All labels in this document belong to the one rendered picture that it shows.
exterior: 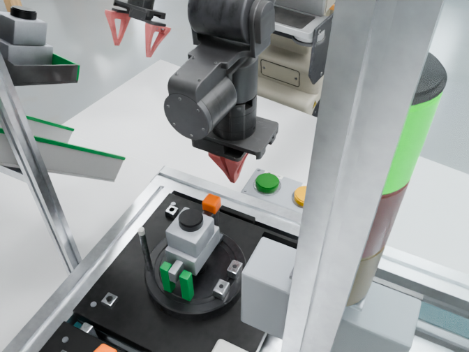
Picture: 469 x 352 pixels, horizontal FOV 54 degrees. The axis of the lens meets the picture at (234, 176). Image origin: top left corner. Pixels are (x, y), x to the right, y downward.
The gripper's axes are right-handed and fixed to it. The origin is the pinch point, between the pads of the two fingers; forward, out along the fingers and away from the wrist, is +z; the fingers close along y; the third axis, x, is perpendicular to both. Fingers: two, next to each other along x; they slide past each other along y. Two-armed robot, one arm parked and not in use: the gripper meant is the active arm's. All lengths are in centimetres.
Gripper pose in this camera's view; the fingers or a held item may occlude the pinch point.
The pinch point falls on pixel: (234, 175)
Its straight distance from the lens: 65.9
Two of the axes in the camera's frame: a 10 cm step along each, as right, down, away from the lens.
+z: 0.1, 7.0, 7.1
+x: 4.4, -6.4, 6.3
